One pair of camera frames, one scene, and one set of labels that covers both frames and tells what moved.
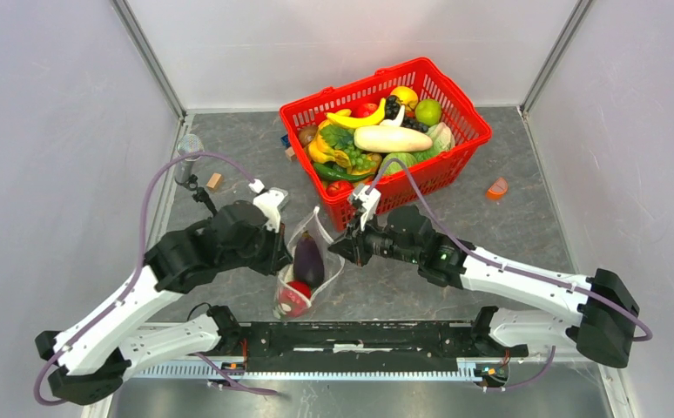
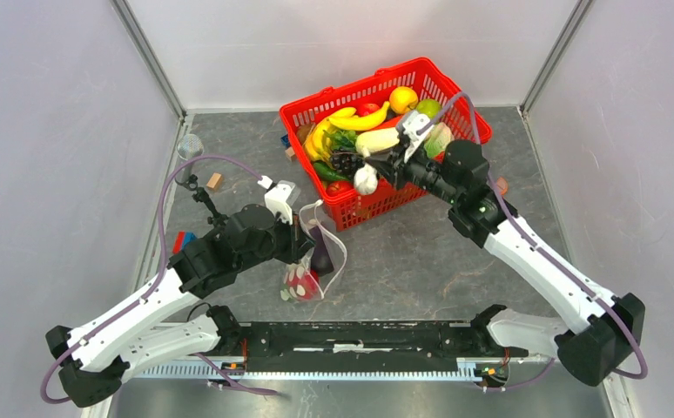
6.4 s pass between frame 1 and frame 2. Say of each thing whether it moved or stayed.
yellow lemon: stayed
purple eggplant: moved
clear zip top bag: moved
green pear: stayed
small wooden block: stayed
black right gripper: moved
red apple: moved
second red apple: stayed
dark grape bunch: moved
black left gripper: moved
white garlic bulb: moved
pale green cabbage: stayed
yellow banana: stayed
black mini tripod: stayed
